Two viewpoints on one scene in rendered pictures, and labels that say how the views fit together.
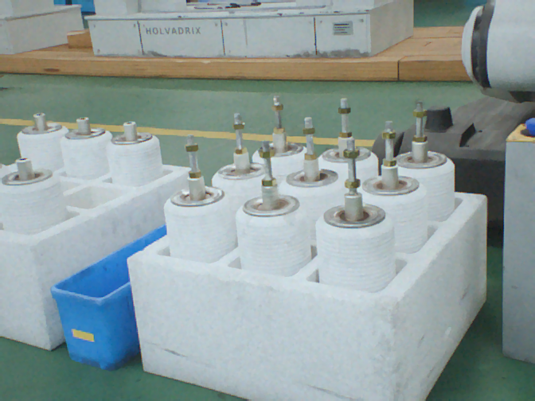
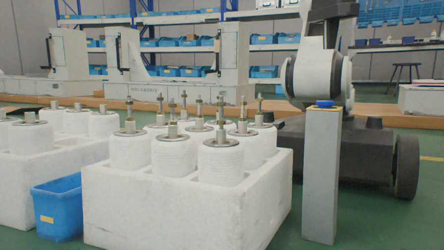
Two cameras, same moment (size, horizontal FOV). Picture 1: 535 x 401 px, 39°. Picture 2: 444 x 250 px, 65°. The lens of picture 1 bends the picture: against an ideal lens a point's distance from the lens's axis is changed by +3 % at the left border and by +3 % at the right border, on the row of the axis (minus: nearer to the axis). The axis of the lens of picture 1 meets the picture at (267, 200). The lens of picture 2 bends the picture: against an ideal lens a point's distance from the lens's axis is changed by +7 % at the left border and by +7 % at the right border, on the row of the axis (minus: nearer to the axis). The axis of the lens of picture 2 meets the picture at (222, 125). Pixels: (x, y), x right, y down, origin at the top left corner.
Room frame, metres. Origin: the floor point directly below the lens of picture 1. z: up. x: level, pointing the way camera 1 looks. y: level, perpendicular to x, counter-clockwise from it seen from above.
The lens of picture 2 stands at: (0.18, -0.03, 0.40)
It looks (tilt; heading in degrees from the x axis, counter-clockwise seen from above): 10 degrees down; 354
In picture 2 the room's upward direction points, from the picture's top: straight up
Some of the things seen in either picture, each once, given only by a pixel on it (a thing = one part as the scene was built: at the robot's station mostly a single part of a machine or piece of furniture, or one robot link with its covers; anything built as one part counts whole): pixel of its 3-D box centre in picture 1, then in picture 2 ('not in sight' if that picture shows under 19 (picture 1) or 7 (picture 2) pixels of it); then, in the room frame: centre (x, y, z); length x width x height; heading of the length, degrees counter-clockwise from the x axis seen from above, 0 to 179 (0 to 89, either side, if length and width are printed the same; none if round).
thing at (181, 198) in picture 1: (197, 196); (130, 133); (0.97, 0.10, 0.25); 0.08 x 0.08 x 0.01
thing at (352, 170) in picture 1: (352, 169); (221, 113); (0.84, -0.10, 0.31); 0.01 x 0.01 x 0.08
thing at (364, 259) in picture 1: (357, 283); (220, 185); (0.84, -0.10, 0.16); 0.10 x 0.10 x 0.18
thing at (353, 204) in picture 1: (353, 206); (221, 136); (0.84, -0.10, 0.26); 0.02 x 0.02 x 0.03
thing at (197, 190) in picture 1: (197, 188); (130, 127); (0.97, 0.10, 0.26); 0.02 x 0.02 x 0.03
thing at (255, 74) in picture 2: not in sight; (264, 71); (5.79, -1.40, 0.36); 0.50 x 0.38 x 0.21; 152
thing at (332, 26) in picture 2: not in sight; (332, 33); (0.91, -0.36, 0.47); 0.03 x 0.02 x 0.06; 110
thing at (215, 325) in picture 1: (318, 279); (199, 190); (1.00, -0.07, 0.09); 0.39 x 0.39 x 0.18; 58
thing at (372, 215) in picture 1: (353, 216); (221, 143); (0.84, -0.10, 0.25); 0.08 x 0.08 x 0.01
